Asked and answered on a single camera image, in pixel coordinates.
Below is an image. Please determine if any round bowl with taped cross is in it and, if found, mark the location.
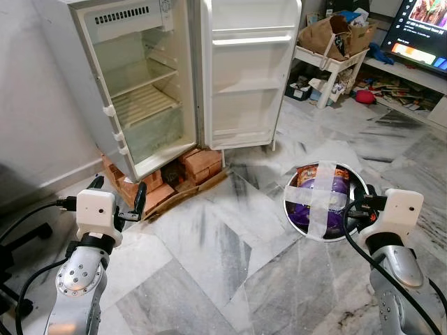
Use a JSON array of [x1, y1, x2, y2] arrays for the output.
[[283, 161, 369, 243]]

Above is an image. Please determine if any clear fridge crisper drawer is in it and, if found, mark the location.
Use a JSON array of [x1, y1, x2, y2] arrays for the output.
[[122, 105, 189, 165]]

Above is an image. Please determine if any clear glass fridge shelf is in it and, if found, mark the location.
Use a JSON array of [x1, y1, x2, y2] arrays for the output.
[[101, 57, 175, 98]]

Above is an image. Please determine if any white mini fridge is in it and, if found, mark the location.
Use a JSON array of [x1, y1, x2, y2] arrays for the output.
[[31, 0, 302, 184]]

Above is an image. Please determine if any white fridge door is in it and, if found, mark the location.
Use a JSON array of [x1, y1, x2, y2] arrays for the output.
[[199, 0, 302, 151]]

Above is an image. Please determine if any red brick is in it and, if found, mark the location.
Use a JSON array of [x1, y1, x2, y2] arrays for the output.
[[122, 171, 166, 211], [183, 147, 224, 177], [102, 155, 131, 191], [178, 167, 223, 187]]

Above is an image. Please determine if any brown wooden board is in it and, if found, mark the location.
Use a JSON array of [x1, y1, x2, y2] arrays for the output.
[[143, 171, 228, 218]]

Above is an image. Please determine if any pile of picture books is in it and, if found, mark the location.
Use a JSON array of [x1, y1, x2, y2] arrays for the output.
[[377, 77, 441, 113]]

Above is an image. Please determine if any small black box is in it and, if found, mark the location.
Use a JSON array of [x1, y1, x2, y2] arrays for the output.
[[288, 80, 314, 102]]

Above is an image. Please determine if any white low television stand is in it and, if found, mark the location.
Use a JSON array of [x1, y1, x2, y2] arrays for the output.
[[363, 56, 447, 130]]

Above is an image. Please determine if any white plastic shelf cart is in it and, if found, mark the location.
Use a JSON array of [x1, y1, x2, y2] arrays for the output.
[[293, 45, 369, 109]]

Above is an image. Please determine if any brown paper bag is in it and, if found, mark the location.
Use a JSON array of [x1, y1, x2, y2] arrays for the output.
[[297, 15, 374, 61]]

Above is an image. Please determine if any large flat screen television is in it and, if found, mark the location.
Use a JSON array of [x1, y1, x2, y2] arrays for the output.
[[388, 0, 447, 74]]

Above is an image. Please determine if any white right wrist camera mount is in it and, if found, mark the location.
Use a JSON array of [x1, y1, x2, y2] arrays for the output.
[[360, 188, 424, 239]]

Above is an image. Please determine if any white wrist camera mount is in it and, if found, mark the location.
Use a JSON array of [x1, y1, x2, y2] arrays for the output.
[[75, 187, 119, 246], [360, 188, 424, 239]]

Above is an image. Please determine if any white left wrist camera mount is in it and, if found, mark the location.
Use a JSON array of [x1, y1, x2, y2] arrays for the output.
[[75, 187, 119, 246]]

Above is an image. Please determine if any white wire fridge shelf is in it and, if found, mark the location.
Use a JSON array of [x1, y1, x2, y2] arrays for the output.
[[112, 84, 181, 131]]

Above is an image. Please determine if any short black left arm cable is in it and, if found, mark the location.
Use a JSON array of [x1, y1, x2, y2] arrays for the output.
[[15, 257, 71, 332]]

